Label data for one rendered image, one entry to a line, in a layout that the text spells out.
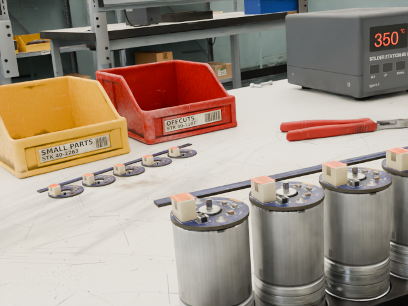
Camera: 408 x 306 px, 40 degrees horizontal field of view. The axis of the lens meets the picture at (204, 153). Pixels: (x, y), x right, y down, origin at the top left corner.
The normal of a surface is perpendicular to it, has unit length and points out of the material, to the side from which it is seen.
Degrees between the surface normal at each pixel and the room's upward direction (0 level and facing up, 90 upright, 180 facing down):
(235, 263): 90
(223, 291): 90
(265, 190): 90
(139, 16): 90
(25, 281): 0
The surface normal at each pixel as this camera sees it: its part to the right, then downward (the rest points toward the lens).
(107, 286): -0.07, -0.96
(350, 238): -0.32, 0.28
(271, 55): 0.58, 0.18
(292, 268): -0.07, 0.27
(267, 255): -0.63, 0.25
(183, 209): 0.40, 0.22
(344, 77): -0.92, 0.17
